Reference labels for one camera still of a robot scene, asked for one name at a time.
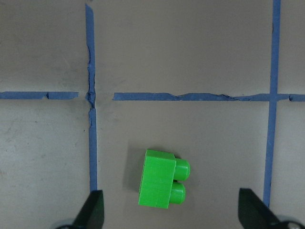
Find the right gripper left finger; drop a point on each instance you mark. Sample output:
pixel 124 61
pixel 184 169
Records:
pixel 91 215

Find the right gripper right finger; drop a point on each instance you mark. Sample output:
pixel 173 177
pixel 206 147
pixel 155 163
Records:
pixel 253 213

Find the green toy block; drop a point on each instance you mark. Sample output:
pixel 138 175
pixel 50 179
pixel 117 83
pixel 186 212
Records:
pixel 161 179

